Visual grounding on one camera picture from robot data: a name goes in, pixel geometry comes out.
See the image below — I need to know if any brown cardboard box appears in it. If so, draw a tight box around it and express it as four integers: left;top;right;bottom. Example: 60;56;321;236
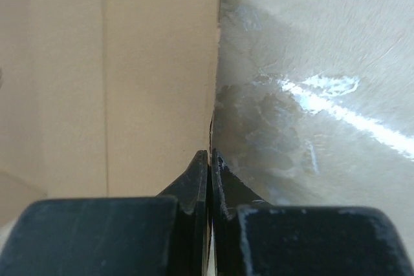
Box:
1;0;219;224

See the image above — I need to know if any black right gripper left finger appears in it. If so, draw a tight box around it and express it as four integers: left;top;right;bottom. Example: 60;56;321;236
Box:
1;151;208;275

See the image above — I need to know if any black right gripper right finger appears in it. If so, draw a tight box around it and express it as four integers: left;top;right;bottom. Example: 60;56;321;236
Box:
211;151;413;275

